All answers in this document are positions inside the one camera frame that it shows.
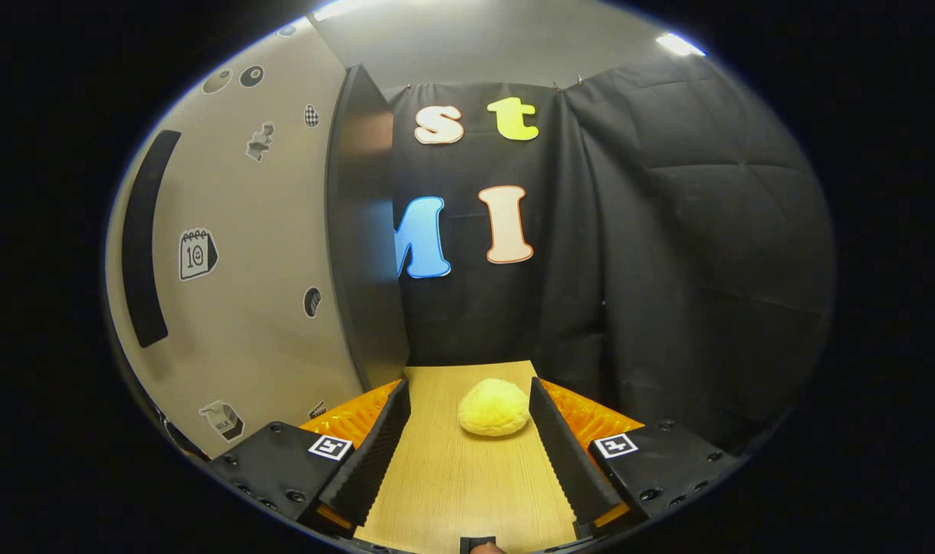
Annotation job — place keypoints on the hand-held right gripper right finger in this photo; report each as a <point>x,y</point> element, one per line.
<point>563,462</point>

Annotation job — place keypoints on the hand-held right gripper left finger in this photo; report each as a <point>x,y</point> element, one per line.
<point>375,458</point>

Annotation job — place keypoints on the beige cabinet door with stickers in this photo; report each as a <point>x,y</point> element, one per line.
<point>267,231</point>

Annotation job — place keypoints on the dark grey cabinet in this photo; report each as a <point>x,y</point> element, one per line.
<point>367,231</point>

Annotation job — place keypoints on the yellow round bun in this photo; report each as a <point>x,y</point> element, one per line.
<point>494,406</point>

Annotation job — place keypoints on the black backdrop cloth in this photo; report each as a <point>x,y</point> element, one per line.
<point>667,269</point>

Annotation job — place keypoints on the small ceiling light panel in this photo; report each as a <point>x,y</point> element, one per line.
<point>679,44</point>

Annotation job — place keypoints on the large ceiling light panel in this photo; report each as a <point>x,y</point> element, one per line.
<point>352,8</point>

